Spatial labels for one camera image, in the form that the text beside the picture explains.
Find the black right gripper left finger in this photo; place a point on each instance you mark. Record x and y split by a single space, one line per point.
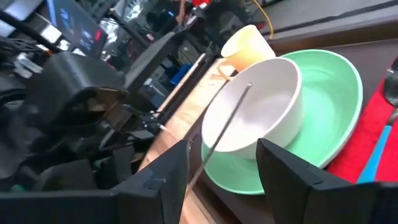
149 205

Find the grey desk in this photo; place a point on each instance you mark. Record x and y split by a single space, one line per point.
152 59

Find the beige grey bowl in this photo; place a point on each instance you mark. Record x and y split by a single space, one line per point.
267 118

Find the black aluminium table frame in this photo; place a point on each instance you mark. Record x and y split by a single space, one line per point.
194 79

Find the red cloth napkin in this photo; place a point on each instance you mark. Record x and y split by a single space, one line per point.
351 155

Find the dark screen device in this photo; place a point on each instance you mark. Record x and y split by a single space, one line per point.
77 28

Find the green plate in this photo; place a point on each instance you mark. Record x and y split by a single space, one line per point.
329 102

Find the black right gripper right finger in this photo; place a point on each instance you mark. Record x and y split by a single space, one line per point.
311 202

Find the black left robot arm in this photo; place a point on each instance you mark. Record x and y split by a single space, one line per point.
12 140

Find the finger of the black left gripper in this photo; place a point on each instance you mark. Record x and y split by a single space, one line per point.
68 175
116 168

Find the person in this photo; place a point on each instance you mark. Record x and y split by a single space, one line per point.
183 12

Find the pale orange mug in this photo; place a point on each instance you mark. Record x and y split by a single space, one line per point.
248 46

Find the blue object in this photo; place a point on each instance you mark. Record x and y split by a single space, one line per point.
180 74

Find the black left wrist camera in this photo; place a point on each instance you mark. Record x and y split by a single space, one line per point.
68 81

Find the dark brown plastic tray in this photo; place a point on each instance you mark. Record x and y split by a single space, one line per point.
367 62

